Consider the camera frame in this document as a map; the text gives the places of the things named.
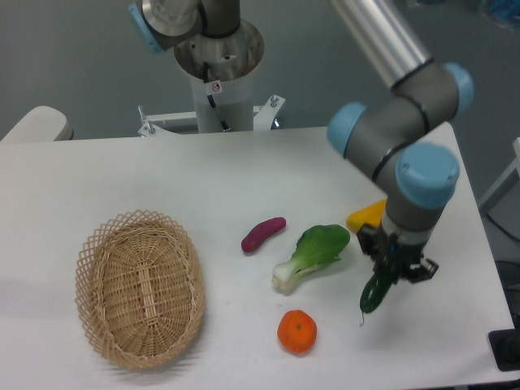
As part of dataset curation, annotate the woven wicker basket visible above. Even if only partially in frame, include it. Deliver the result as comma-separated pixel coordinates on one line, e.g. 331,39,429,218
75,210,205,370

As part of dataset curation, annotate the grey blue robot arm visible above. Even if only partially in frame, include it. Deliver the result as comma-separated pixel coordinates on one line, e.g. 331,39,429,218
128,1,474,283

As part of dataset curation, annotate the green cucumber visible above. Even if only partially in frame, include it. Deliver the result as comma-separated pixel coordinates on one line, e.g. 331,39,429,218
359,263,398,326

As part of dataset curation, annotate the orange tangerine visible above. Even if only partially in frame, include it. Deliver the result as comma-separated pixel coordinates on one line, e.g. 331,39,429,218
277,310,318,354

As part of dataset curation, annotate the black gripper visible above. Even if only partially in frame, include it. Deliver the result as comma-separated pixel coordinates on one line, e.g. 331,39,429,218
356,223,439,284

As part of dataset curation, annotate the yellow mango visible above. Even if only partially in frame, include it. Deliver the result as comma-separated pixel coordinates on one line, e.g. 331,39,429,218
346,199,387,233

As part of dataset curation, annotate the purple sweet potato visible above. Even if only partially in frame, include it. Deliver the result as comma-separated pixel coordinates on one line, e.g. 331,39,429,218
240,217,287,254

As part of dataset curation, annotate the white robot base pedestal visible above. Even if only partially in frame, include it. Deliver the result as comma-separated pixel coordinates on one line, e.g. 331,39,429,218
138,19,285,137

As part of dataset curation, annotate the white chair seat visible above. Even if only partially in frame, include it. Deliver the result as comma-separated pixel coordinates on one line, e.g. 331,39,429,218
1,106,74,145

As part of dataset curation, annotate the black device at table edge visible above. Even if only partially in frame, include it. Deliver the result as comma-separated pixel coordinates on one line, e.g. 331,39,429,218
488,328,519,372

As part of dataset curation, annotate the green bok choy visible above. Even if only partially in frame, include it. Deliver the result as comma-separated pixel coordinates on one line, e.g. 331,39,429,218
271,224,350,295

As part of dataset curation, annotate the black base cable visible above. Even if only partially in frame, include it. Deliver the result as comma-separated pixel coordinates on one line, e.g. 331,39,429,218
201,60,232,133

